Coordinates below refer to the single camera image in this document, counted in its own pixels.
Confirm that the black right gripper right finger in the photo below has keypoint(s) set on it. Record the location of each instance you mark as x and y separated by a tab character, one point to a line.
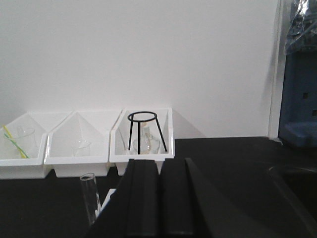
191	206

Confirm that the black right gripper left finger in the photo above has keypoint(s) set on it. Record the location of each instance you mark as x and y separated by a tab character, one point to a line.
133	209

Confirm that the clear glass test tube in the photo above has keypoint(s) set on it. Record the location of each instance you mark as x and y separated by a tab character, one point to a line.
91	196

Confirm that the blue pegboard drying rack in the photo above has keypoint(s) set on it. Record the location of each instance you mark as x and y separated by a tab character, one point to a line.
298	115

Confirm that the clear glass flask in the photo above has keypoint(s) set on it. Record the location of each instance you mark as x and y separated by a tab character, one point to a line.
148	144

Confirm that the right white storage bin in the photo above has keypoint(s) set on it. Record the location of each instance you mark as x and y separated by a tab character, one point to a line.
119	153

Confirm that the white storage bin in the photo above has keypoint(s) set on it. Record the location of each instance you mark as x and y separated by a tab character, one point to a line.
119	153
93	126
12	165

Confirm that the middle white storage bin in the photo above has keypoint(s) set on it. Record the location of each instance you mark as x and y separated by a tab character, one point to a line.
93	126

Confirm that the black sink basin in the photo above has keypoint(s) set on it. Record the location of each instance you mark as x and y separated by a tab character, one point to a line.
298	185

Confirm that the clear glass beaker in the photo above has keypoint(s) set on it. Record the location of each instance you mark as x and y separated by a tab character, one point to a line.
26	140

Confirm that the left white storage bin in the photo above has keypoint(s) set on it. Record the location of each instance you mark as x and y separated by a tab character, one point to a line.
12	165

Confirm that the clear plastic bag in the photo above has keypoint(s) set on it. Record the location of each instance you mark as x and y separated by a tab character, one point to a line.
302	31

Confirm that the black wire tripod stand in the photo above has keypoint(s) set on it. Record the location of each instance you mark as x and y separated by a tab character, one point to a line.
138	118

